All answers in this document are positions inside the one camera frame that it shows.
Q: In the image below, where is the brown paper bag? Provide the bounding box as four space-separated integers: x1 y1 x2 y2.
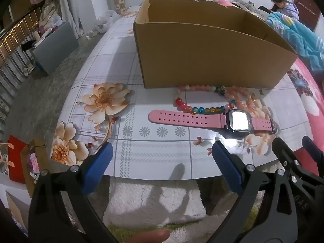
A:
20 139 50 198

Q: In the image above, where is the brown cardboard box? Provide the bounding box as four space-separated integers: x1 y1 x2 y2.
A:
133 0 298 90

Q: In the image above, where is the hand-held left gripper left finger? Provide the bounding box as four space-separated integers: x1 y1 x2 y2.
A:
28 141 119 243

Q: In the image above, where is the person's left hand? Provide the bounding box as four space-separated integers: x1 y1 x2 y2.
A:
126 229 171 243

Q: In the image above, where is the red gift bag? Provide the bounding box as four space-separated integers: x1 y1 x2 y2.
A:
0 135 27 184

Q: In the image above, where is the pink floral bed sheet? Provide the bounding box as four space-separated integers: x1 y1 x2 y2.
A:
286 58 324 178

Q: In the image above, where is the white plastic bag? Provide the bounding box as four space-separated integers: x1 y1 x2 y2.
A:
95 10 122 32

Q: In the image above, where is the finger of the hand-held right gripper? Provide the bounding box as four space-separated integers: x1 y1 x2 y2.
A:
272 137 324 209
301 135 324 164

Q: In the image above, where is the grey board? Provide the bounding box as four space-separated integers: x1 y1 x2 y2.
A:
32 21 80 76

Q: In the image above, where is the pink strap digital watch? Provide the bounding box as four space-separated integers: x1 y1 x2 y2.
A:
148 109 278 134

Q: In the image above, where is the multicoloured bead bracelet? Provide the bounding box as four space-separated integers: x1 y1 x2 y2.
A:
173 84 234 115

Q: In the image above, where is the blue blanket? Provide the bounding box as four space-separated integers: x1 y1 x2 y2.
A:
266 13 324 71

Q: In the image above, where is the dark red door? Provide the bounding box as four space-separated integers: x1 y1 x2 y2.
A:
294 0 322 32

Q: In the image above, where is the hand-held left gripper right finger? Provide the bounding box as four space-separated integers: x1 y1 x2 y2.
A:
212 140 305 243

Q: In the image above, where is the metal stair railing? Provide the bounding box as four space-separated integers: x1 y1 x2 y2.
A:
0 5 43 102

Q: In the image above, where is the peach bead bracelet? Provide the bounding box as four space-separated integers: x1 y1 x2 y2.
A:
223 85 257 108

